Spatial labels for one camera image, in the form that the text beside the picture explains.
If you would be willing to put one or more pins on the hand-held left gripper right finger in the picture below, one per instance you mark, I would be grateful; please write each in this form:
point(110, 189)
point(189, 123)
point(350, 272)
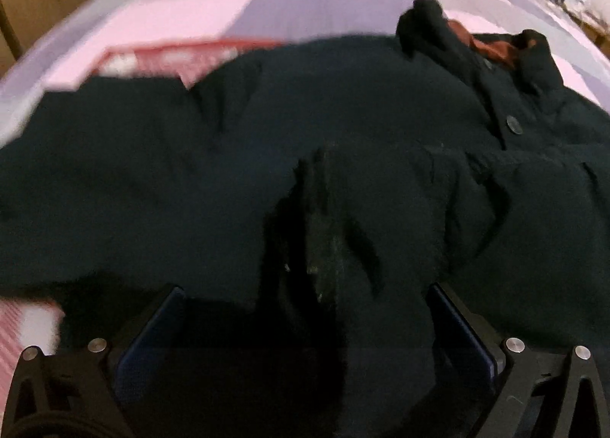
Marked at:
point(469, 347)

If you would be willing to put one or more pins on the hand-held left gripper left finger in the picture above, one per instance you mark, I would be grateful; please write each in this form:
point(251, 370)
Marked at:
point(151, 340)

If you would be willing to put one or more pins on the dark buttoned coat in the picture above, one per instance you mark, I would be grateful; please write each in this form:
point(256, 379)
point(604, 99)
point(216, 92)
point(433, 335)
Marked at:
point(333, 109)

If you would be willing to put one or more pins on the red checkered blanket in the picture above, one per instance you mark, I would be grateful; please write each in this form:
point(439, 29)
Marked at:
point(143, 64)

